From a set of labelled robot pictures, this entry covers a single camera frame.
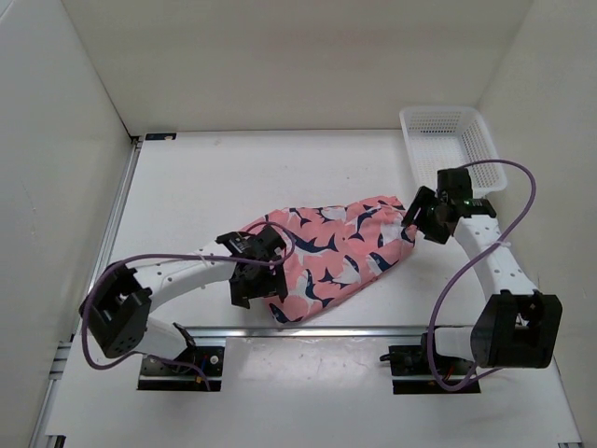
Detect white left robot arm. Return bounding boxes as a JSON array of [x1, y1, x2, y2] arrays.
[[79, 222, 296, 373]]

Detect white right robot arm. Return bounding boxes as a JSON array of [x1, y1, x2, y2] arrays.
[[403, 167, 562, 373]]

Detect aluminium left rail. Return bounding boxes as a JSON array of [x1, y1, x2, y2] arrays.
[[55, 134, 144, 356]]

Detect pink shark print shorts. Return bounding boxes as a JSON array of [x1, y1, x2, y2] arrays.
[[265, 196, 416, 325]]

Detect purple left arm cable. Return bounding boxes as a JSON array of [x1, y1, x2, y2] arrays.
[[79, 221, 296, 372]]

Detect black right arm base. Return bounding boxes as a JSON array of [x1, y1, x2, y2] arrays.
[[379, 343, 473, 396]]

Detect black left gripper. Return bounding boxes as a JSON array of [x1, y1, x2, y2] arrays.
[[230, 255, 287, 309]]

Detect white plastic basket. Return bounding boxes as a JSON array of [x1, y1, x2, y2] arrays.
[[399, 105, 507, 197]]

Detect aluminium rail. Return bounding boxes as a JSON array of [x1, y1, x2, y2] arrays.
[[55, 134, 144, 356], [187, 326, 427, 343]]

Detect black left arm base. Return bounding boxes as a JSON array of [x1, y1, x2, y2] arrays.
[[137, 339, 226, 392]]

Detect blue corner label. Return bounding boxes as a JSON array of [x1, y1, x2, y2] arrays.
[[145, 133, 177, 141]]

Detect aluminium front rail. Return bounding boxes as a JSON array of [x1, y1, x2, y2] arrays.
[[187, 326, 427, 343]]

